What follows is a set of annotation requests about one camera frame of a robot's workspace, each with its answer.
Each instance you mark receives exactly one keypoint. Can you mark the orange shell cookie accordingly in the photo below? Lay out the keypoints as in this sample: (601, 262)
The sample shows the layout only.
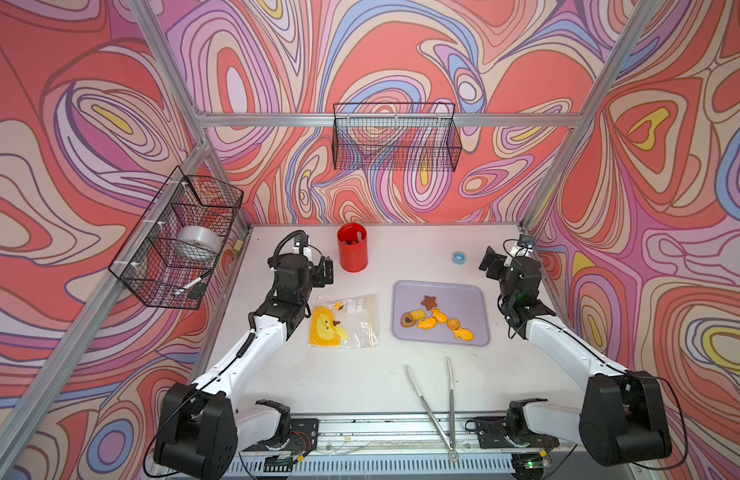
(453, 324)

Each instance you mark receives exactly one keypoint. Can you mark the black wire basket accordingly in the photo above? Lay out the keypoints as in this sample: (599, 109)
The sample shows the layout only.
(169, 260)
(396, 136)

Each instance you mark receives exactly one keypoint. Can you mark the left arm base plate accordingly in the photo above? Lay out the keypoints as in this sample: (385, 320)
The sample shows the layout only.
(281, 455)

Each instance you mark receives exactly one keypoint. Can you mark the red cylindrical cup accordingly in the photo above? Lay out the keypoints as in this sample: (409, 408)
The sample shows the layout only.
(353, 247)

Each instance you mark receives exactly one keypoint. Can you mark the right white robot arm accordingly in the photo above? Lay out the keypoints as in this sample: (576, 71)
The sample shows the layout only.
(622, 417)

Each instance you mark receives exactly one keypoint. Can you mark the lilac plastic tray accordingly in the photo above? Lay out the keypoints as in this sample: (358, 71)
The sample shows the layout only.
(460, 301)

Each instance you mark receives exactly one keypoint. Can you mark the blue tape roll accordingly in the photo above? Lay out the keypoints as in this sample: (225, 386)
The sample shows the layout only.
(459, 258)

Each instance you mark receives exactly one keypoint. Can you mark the yellow waffle cookie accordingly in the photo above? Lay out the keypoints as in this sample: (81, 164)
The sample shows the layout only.
(418, 315)

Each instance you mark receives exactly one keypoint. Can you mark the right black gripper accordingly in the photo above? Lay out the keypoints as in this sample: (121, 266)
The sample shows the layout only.
(496, 261)

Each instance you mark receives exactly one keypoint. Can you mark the black wire basket on left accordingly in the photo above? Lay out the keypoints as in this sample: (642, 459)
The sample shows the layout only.
(169, 260)

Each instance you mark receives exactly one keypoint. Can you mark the black wire basket at back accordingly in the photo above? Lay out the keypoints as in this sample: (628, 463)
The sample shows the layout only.
(396, 136)

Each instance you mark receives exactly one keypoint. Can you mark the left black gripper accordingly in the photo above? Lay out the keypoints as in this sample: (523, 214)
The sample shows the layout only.
(319, 279)

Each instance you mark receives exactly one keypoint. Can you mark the white marker in basket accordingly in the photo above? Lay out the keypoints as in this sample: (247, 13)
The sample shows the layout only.
(187, 287)

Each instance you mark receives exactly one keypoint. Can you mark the orange fish cookie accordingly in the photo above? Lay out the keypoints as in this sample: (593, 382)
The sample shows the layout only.
(463, 334)
(427, 323)
(439, 316)

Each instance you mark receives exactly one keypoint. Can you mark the clear bag with yellow lion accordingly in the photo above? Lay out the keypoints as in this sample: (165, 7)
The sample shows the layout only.
(344, 323)

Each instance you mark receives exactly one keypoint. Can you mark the brown star cookie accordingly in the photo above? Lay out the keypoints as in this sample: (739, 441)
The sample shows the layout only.
(429, 303)

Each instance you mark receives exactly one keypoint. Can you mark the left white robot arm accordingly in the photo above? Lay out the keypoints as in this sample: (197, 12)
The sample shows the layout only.
(202, 425)

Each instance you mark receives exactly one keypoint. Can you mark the heart shaped chocolate cookie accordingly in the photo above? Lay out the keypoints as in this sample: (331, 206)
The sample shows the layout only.
(408, 321)

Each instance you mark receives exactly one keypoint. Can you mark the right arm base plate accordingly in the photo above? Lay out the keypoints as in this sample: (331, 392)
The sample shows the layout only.
(493, 432)

